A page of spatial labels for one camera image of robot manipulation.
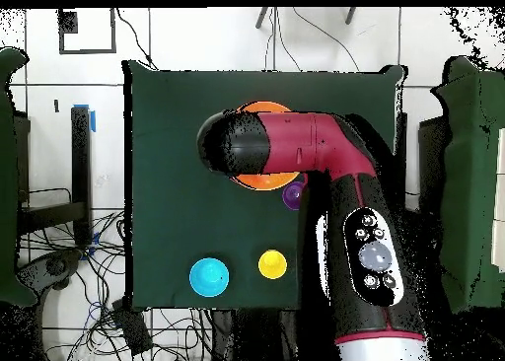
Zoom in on large yellow plastic bowl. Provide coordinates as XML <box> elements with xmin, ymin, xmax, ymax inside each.
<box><xmin>229</xmin><ymin>101</ymin><xmax>302</xmax><ymax>191</ymax></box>

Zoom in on small cyan plastic bowl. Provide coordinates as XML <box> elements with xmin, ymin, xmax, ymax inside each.
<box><xmin>188</xmin><ymin>256</ymin><xmax>231</xmax><ymax>298</ymax></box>

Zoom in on purple plastic cup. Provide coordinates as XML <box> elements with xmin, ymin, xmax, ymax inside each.
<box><xmin>281</xmin><ymin>180</ymin><xmax>306</xmax><ymax>211</ymax></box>

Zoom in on yellow plastic cup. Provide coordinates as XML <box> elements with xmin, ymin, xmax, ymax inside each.
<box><xmin>257</xmin><ymin>249</ymin><xmax>288</xmax><ymax>280</ymax></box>

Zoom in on dark green tablecloth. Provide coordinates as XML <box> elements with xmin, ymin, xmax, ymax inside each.
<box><xmin>121</xmin><ymin>59</ymin><xmax>407</xmax><ymax>312</ymax></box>

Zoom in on black power strip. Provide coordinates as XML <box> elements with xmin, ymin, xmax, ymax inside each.
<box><xmin>110</xmin><ymin>297</ymin><xmax>154</xmax><ymax>356</ymax></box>

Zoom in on green cloth side table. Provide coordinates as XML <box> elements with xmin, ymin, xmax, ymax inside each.
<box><xmin>427</xmin><ymin>56</ymin><xmax>505</xmax><ymax>316</ymax></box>
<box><xmin>0</xmin><ymin>46</ymin><xmax>38</xmax><ymax>308</ymax></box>

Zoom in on white boxes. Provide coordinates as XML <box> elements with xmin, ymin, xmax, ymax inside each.
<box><xmin>490</xmin><ymin>126</ymin><xmax>505</xmax><ymax>275</ymax></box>

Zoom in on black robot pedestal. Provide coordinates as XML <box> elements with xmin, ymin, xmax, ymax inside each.
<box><xmin>210</xmin><ymin>308</ymin><xmax>301</xmax><ymax>361</ymax></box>

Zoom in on thin black cable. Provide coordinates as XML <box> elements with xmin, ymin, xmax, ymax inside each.
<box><xmin>291</xmin><ymin>7</ymin><xmax>361</xmax><ymax>73</ymax></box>

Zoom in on black cable tangle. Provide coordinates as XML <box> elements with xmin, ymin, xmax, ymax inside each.
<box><xmin>19</xmin><ymin>208</ymin><xmax>212</xmax><ymax>361</ymax></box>

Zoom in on black pedestal leg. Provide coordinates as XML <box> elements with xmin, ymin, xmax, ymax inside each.
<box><xmin>17</xmin><ymin>248</ymin><xmax>84</xmax><ymax>293</ymax></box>

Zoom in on black square frame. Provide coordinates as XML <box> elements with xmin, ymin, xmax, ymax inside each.
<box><xmin>57</xmin><ymin>8</ymin><xmax>118</xmax><ymax>55</ymax></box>

